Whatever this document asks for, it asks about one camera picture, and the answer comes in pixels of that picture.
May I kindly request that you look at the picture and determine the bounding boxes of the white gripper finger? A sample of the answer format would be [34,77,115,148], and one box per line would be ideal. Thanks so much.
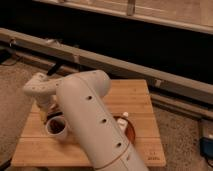
[117,112,129,132]

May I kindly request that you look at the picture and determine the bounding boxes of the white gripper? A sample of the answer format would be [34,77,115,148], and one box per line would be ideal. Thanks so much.
[36,96,57,124]

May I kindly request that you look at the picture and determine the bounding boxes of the brown rectangular eraser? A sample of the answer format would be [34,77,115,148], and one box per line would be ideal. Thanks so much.
[48,106,61,116]

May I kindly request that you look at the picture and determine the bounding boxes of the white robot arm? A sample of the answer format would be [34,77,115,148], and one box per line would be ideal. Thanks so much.
[23,70,149,171]

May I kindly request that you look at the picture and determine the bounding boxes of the orange round plate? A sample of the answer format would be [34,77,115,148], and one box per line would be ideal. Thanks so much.
[114,116,136,144]

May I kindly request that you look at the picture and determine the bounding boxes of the white paper cup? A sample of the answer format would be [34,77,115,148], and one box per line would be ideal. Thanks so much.
[45,116,68,141]

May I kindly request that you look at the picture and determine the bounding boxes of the wooden board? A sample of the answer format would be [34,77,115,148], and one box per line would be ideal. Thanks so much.
[11,79,166,167]

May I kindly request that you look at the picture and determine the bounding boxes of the blue box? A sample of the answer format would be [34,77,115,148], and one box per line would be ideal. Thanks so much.
[200,137,213,159]

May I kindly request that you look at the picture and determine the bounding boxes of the grey metal rail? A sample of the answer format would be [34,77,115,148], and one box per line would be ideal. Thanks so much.
[0,28,213,105]

